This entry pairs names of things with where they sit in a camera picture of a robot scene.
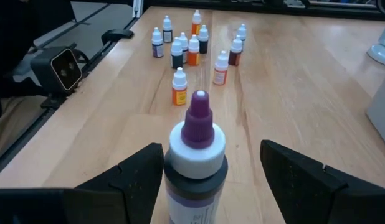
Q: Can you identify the small dark white-label coloring bottle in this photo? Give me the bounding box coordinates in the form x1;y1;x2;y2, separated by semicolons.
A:
162;15;174;44

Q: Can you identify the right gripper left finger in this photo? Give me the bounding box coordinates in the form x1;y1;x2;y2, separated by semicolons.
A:
0;142;165;224

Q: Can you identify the small lemon yellow coloring bottle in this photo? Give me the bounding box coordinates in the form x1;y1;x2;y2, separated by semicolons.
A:
212;50;229;86

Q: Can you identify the large violet candy color bottle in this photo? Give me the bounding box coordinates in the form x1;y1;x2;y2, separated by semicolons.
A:
163;90;229;224

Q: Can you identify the small dark teal coloring bottle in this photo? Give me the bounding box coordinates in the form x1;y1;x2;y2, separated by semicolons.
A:
170;37;184;70

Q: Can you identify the small violet food coloring bottle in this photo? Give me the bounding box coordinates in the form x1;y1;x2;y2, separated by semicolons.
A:
151;27;164;58

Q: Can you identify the white spotlight lamp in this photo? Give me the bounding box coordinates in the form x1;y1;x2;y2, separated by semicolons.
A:
366;21;385;68

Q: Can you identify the small black food coloring bottle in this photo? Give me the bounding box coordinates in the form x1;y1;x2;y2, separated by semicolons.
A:
198;24;209;54

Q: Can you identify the small maroon food coloring bottle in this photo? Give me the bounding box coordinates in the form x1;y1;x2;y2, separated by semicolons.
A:
228;34;243;67

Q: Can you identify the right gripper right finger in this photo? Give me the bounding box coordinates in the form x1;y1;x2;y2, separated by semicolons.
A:
260;139;385;224

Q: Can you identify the small red sunset coloring bottle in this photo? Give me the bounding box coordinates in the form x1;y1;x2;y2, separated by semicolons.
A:
178;32;189;65

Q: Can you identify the small white-capped coloring bottle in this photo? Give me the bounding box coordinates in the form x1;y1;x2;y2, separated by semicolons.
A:
236;23;247;50

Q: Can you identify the silver aluminium extrusion post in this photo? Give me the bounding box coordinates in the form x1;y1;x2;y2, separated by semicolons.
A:
132;0;144;19

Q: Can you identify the black aluminium table frame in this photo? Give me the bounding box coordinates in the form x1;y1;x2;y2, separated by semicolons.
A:
0;0;385;180

